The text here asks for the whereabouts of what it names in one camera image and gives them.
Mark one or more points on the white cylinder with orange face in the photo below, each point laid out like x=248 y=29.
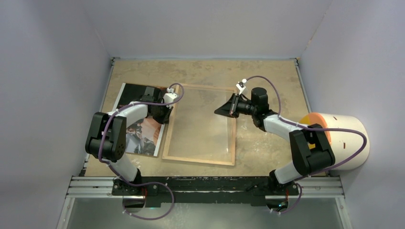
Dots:
x=343 y=144

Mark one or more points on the wooden picture frame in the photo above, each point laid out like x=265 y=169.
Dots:
x=171 y=139

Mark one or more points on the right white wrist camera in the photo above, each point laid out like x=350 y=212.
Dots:
x=241 y=86

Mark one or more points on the clear acrylic sheet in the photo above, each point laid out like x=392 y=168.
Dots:
x=202 y=123

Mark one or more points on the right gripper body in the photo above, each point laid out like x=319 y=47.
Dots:
x=245 y=107

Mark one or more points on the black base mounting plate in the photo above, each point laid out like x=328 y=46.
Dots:
x=206 y=190

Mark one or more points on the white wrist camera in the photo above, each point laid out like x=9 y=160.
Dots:
x=170 y=97
x=241 y=86

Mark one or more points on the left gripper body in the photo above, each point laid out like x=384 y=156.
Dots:
x=161 y=113

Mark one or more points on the aluminium rail frame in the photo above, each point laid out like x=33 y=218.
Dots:
x=101 y=187

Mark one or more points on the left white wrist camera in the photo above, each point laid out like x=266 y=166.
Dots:
x=170 y=97

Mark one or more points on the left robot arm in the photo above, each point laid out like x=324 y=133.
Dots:
x=106 y=140

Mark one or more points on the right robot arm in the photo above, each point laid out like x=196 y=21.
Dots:
x=310 y=148

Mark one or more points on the glossy photo print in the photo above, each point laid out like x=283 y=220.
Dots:
x=143 y=137

